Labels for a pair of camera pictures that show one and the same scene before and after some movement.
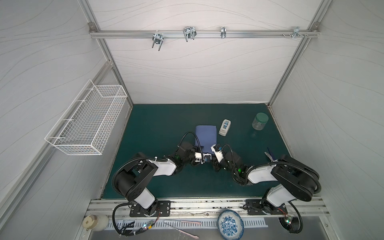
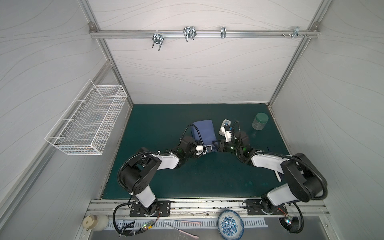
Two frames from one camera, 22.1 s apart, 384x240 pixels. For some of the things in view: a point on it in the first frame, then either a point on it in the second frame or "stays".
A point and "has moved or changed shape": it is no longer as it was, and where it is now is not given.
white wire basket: (85, 127) stays
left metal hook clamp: (157, 38) stays
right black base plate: (256, 207) stays
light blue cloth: (207, 135) has moved or changed shape
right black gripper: (216, 162) -> (226, 144)
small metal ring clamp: (223, 30) stays
